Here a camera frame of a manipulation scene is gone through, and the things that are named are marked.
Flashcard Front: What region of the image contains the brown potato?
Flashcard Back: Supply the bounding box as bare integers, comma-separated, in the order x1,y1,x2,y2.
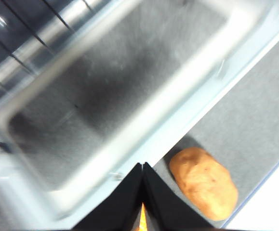
169,147,239,221

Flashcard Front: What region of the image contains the orange corn cob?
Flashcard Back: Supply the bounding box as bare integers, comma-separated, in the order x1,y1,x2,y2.
139,202,149,231

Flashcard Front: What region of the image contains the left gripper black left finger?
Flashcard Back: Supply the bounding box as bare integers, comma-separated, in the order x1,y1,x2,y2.
73,163,144,231

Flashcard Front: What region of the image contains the metal wire oven rack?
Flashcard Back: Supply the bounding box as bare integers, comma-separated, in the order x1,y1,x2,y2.
0,0,94,77

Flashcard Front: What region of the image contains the cream Toshiba toaster oven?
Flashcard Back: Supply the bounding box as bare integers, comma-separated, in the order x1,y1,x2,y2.
0,0,99,81

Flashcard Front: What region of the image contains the glass oven door with handle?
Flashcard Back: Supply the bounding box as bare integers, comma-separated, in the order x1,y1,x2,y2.
0,0,279,231

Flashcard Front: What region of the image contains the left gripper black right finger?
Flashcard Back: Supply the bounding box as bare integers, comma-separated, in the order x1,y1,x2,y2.
143,161,217,231

